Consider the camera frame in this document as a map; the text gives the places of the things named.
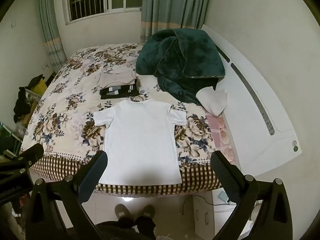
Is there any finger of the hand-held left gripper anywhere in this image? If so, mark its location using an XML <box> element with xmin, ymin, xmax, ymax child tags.
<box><xmin>0</xmin><ymin>143</ymin><xmax>45</xmax><ymax>175</ymax></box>

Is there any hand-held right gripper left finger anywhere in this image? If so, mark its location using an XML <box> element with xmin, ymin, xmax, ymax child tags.
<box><xmin>25</xmin><ymin>151</ymin><xmax>109</xmax><ymax>240</ymax></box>

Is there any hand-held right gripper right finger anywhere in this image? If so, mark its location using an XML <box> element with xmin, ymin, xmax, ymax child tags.
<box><xmin>211</xmin><ymin>151</ymin><xmax>293</xmax><ymax>240</ymax></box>

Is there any white t-shirt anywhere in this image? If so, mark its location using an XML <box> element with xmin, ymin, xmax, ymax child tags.
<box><xmin>93</xmin><ymin>99</ymin><xmax>187</xmax><ymax>185</ymax></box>

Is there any pale green power strip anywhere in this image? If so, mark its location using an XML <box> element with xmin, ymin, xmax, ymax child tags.
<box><xmin>217</xmin><ymin>190</ymin><xmax>229</xmax><ymax>203</ymax></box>

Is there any green crate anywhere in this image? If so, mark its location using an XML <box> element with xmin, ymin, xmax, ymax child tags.
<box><xmin>0</xmin><ymin>122</ymin><xmax>21</xmax><ymax>161</ymax></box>

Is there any white bedside cabinet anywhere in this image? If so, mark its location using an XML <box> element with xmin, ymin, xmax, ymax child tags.
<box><xmin>192</xmin><ymin>189</ymin><xmax>253</xmax><ymax>233</ymax></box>

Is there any grey slipper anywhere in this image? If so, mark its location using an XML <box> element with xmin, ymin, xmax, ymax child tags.
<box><xmin>114</xmin><ymin>203</ymin><xmax>131</xmax><ymax>220</ymax></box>
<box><xmin>140</xmin><ymin>204</ymin><xmax>156</xmax><ymax>221</ymax></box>

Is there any floral bed sheet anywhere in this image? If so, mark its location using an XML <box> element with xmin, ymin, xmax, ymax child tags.
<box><xmin>20</xmin><ymin>42</ymin><xmax>240</xmax><ymax>194</ymax></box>

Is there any clear plastic storage box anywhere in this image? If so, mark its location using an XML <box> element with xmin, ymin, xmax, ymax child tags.
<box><xmin>25</xmin><ymin>89</ymin><xmax>43</xmax><ymax>120</ymax></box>

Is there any white bed headboard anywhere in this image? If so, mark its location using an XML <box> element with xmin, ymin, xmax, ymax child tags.
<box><xmin>201</xmin><ymin>24</ymin><xmax>302</xmax><ymax>177</ymax></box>

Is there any yellow box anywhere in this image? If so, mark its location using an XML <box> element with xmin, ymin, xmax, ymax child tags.
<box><xmin>30</xmin><ymin>79</ymin><xmax>48</xmax><ymax>97</ymax></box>

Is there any black cloth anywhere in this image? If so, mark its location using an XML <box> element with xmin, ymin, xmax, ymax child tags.
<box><xmin>27</xmin><ymin>74</ymin><xmax>44</xmax><ymax>88</ymax></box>

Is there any white cloth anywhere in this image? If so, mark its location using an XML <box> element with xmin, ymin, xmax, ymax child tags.
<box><xmin>196</xmin><ymin>86</ymin><xmax>229</xmax><ymax>117</ymax></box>

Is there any black folded garment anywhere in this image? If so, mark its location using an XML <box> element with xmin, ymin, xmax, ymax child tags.
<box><xmin>99</xmin><ymin>79</ymin><xmax>140</xmax><ymax>100</ymax></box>

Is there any beige folded garment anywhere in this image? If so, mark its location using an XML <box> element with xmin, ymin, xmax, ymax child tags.
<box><xmin>97</xmin><ymin>70</ymin><xmax>137</xmax><ymax>88</ymax></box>

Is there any narrow grey-green curtain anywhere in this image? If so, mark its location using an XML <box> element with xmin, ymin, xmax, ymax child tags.
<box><xmin>37</xmin><ymin>0</ymin><xmax>67</xmax><ymax>77</ymax></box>

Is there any dark green plush blanket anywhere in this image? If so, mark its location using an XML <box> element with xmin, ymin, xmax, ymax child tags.
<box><xmin>136</xmin><ymin>28</ymin><xmax>226</xmax><ymax>106</ymax></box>

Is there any wide grey-green curtain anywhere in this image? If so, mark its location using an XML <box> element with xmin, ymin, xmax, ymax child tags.
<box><xmin>140</xmin><ymin>0</ymin><xmax>213</xmax><ymax>44</ymax></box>

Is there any black cable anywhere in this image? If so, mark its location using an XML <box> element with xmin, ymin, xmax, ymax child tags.
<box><xmin>182</xmin><ymin>194</ymin><xmax>237</xmax><ymax>214</ymax></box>

